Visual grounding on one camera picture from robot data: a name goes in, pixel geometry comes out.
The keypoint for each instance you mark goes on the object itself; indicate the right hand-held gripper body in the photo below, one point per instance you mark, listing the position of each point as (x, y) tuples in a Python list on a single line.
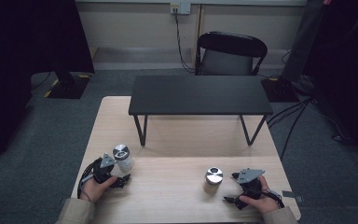
[(250, 175)]

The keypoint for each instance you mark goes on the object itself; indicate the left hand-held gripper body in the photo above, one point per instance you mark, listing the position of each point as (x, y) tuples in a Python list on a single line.
[(105, 165)]

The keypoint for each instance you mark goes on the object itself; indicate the glass jar with white powder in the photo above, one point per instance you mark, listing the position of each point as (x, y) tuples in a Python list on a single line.
[(124, 160)]

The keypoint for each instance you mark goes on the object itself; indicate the glass jar with brown spice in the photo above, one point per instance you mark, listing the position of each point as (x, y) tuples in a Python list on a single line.
[(213, 182)]

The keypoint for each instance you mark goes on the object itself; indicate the black raised shelf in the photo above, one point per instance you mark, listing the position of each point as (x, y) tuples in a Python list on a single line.
[(199, 95)]

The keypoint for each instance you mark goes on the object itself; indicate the person's right hand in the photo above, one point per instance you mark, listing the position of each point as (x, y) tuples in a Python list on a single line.
[(265, 203)]

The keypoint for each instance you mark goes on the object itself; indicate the person's left hand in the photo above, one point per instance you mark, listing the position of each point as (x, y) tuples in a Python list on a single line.
[(93, 190)]

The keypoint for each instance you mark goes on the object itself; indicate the black stand base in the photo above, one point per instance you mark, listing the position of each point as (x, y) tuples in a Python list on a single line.
[(279, 90), (70, 88)]

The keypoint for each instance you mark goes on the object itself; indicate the black folding chair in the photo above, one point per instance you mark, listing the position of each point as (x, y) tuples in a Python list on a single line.
[(230, 45)]

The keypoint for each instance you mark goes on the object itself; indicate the dark curtain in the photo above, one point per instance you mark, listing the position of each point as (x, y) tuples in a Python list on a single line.
[(28, 46), (348, 62)]

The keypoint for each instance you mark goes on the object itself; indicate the grey upright panel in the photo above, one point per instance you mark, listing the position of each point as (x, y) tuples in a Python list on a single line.
[(304, 40)]

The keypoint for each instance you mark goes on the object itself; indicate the white wall socket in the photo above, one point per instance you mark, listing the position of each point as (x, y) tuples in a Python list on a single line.
[(180, 8)]

